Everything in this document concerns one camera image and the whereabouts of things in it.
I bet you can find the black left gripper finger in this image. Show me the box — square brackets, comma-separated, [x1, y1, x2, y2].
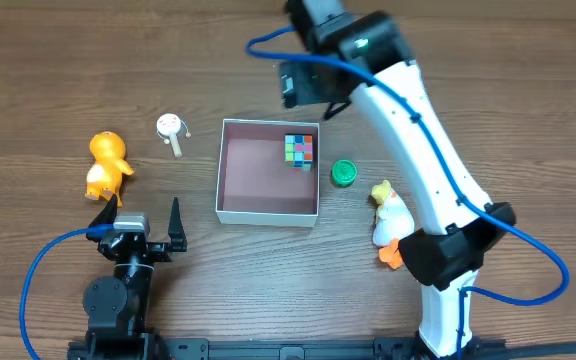
[168, 197, 187, 252]
[86, 195, 118, 241]

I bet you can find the multicoloured puzzle cube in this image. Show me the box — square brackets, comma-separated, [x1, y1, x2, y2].
[284, 134, 314, 172]

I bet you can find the green round cap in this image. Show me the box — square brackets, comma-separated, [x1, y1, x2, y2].
[331, 159, 358, 187]

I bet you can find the white and yellow duck toy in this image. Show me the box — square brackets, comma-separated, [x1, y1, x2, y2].
[371, 179, 415, 270]

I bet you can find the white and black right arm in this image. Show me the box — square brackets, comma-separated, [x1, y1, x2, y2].
[284, 1, 516, 358]

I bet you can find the orange dinosaur toy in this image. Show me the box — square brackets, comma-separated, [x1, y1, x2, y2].
[85, 131, 134, 207]

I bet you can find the white box with pink interior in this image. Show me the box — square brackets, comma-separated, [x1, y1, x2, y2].
[215, 118, 320, 227]

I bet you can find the white wooden rattle drum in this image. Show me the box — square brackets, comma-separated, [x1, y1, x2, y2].
[156, 113, 191, 158]

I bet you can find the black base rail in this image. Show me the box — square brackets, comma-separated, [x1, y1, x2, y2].
[66, 337, 576, 360]

